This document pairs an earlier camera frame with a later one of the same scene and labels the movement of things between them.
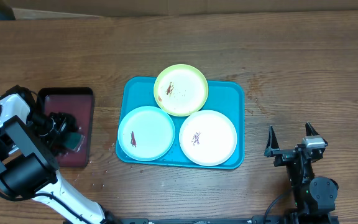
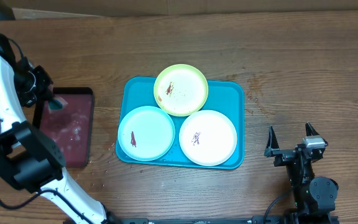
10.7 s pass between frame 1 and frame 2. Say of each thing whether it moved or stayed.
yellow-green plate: stayed
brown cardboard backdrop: stayed
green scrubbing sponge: moved
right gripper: stayed
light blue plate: stayed
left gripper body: moved
